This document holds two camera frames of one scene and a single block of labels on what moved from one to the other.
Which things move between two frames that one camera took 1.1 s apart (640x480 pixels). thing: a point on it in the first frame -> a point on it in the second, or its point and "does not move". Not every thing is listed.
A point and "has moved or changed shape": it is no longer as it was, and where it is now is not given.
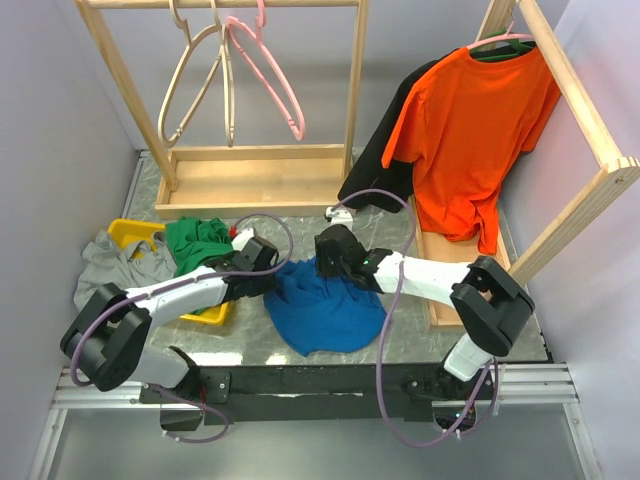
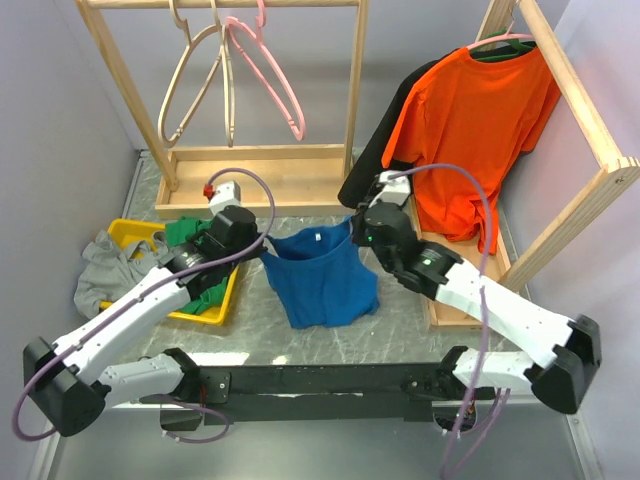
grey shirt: x=106 y=263 does not move
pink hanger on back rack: x=265 y=86 does not move
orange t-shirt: x=464 y=124 does not move
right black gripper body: x=326 y=266 -> x=362 y=236
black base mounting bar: x=210 y=394 does not move
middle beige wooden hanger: x=224 y=79 does not move
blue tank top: x=319 y=314 has moved or changed shape
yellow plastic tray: x=139 y=235 does not move
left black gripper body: x=262 y=283 -> x=244 y=256
